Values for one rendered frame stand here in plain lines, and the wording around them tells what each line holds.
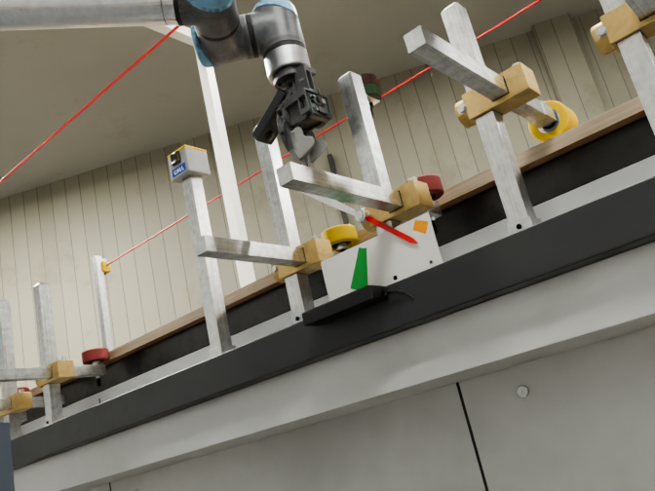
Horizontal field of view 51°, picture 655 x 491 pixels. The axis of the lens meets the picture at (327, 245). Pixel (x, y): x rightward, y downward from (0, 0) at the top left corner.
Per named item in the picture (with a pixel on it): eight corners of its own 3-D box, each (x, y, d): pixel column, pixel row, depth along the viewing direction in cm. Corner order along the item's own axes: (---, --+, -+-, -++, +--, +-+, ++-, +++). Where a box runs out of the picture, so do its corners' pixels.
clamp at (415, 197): (419, 204, 123) (412, 178, 125) (362, 231, 131) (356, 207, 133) (436, 207, 128) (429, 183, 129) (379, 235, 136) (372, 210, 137)
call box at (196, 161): (189, 172, 165) (184, 143, 167) (172, 184, 169) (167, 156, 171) (211, 177, 170) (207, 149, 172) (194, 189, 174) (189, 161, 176)
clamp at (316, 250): (318, 260, 137) (312, 237, 138) (270, 283, 145) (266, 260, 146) (337, 262, 142) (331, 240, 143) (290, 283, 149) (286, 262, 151)
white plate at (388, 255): (442, 264, 119) (427, 211, 122) (330, 310, 134) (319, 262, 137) (443, 264, 120) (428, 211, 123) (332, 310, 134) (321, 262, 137)
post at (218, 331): (222, 355, 153) (189, 172, 167) (208, 360, 156) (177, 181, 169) (237, 354, 157) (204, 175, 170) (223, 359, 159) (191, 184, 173)
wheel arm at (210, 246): (209, 254, 119) (204, 232, 121) (196, 261, 121) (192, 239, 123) (360, 271, 153) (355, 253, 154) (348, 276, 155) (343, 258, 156)
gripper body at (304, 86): (309, 113, 130) (295, 58, 134) (277, 133, 135) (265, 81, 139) (334, 122, 136) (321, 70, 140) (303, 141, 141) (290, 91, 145)
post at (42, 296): (54, 441, 195) (38, 281, 209) (48, 444, 197) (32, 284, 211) (65, 440, 197) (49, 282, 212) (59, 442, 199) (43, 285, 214)
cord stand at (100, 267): (125, 454, 353) (98, 252, 385) (114, 458, 358) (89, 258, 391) (137, 452, 359) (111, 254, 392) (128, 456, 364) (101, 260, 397)
